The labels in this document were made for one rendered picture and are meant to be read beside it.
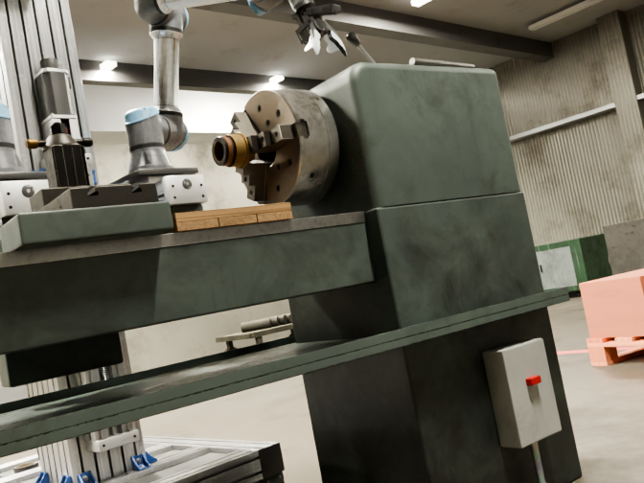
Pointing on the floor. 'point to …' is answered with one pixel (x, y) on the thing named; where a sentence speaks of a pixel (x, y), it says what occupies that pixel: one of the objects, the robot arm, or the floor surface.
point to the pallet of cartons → (614, 316)
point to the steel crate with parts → (625, 245)
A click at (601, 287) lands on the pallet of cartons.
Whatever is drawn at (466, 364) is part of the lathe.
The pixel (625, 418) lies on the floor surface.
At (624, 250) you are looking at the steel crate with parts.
